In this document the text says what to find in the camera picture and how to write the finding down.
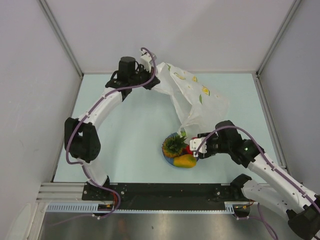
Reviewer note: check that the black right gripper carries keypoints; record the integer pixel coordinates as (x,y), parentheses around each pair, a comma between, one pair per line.
(203,155)

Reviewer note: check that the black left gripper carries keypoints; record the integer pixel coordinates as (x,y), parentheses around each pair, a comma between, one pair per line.
(150,85)

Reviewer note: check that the white plastic bag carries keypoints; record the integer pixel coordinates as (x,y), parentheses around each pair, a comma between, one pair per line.
(198,107)

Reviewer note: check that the yellow fake fruit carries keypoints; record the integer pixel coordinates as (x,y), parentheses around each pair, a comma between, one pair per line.
(185,161)

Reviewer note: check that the orange fake pineapple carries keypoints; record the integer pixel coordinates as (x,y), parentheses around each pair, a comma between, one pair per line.
(174,145)

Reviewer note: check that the blue plastic plate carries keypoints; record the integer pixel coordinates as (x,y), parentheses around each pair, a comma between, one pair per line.
(170,160)

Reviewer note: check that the red fake pepper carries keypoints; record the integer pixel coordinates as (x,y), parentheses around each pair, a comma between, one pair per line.
(187,150)

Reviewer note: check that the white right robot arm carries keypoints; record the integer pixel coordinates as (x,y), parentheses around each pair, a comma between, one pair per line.
(287,197)

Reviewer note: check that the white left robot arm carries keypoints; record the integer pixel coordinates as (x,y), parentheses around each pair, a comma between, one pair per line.
(81,141)

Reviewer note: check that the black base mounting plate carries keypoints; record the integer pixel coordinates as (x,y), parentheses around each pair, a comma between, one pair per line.
(178,196)

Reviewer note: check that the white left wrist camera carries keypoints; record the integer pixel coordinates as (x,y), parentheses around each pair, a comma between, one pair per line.
(148,60)

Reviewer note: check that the white slotted cable duct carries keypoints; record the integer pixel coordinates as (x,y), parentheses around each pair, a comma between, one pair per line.
(101,208)

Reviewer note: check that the aluminium frame rail front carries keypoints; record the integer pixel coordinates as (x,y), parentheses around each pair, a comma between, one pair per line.
(60,192)

